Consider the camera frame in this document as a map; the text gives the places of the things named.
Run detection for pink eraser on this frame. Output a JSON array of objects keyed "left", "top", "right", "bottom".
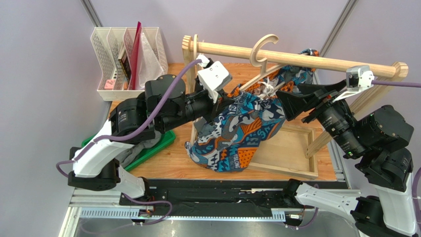
[{"left": 104, "top": 79, "right": 116, "bottom": 90}]

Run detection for red folder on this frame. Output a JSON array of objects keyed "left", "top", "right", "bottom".
[{"left": 130, "top": 22, "right": 142, "bottom": 90}]

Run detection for wooden clothes rack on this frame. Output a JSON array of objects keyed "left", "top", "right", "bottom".
[{"left": 181, "top": 34, "right": 410, "bottom": 180}]

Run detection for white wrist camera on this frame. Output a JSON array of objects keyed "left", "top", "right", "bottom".
[
  {"left": 334, "top": 65, "right": 375, "bottom": 102},
  {"left": 196, "top": 54, "right": 232, "bottom": 104}
]

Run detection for green plastic tray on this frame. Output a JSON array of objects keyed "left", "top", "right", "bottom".
[{"left": 73, "top": 130, "right": 176, "bottom": 174}]

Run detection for grey shorts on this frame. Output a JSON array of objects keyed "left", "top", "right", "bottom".
[{"left": 115, "top": 137, "right": 161, "bottom": 168}]

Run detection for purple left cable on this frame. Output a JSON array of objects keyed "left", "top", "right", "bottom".
[{"left": 56, "top": 59, "right": 203, "bottom": 178}]

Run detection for patterned blue orange shorts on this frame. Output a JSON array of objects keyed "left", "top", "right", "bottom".
[{"left": 184, "top": 65, "right": 315, "bottom": 172}]

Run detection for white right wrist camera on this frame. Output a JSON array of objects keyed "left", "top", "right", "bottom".
[{"left": 334, "top": 65, "right": 375, "bottom": 102}]

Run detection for white file organizer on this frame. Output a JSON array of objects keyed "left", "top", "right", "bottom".
[{"left": 90, "top": 27, "right": 166, "bottom": 101}]

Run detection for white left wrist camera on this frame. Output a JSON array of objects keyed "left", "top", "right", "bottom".
[{"left": 196, "top": 54, "right": 232, "bottom": 104}]

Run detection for clear plastic bag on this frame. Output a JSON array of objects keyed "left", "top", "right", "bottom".
[{"left": 134, "top": 28, "right": 168, "bottom": 90}]

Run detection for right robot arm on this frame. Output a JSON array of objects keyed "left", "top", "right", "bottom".
[{"left": 276, "top": 81, "right": 420, "bottom": 237}]

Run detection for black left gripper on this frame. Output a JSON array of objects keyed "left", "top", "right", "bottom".
[{"left": 159, "top": 85, "right": 235, "bottom": 134}]

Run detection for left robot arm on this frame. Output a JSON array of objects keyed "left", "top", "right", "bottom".
[{"left": 67, "top": 73, "right": 232, "bottom": 198}]

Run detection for dark book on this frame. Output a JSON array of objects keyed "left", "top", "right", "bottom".
[{"left": 118, "top": 48, "right": 131, "bottom": 81}]

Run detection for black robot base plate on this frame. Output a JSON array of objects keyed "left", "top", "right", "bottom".
[{"left": 70, "top": 177, "right": 361, "bottom": 222}]

